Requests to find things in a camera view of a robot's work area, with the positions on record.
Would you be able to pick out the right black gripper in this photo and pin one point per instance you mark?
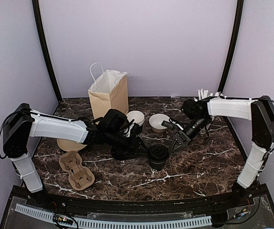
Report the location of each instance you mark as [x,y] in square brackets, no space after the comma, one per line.
[175,138]

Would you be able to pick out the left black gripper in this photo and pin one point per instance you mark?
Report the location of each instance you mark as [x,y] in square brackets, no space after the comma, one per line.
[135,141]

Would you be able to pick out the stack of black cup lids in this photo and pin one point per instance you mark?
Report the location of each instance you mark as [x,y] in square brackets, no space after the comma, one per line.
[121,155]

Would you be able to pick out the black cup lid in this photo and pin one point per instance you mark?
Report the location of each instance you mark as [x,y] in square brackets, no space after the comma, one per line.
[158,153]

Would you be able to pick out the stack of black paper cups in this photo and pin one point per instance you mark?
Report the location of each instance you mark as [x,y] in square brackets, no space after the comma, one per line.
[137,117]

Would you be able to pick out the single black paper cup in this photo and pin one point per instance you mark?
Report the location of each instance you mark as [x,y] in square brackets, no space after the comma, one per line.
[156,165]

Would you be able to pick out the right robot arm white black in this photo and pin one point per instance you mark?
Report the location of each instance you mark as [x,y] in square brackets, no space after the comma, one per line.
[257,114]

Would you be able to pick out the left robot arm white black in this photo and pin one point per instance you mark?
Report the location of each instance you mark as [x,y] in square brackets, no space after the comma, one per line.
[25,123]

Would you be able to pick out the white paper bowl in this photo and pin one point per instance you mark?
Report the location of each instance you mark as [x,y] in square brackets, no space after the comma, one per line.
[156,121]

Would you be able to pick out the bundle of white wrapped straws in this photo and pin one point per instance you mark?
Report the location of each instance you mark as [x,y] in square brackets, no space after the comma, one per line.
[202,94]

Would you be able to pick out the brown cardboard cup carrier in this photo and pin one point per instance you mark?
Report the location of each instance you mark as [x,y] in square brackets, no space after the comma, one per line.
[80,177]

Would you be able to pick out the beige round plate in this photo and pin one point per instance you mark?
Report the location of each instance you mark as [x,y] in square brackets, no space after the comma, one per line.
[67,145]

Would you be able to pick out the brown paper bag white handles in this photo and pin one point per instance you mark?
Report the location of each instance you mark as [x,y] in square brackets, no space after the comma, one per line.
[109,91]

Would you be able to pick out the black front table rail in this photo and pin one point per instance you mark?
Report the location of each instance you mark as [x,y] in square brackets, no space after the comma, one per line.
[210,205]

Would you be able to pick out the white slotted cable duct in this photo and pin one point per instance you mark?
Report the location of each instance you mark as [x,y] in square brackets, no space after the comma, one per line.
[82,223]

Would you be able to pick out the black right frame post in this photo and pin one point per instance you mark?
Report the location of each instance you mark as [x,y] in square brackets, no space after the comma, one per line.
[232,45]

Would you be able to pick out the black frame post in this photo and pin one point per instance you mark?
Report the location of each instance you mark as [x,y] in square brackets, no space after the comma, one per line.
[232,45]
[44,48]

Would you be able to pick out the black left frame post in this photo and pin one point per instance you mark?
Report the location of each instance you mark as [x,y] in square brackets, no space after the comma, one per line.
[44,48]

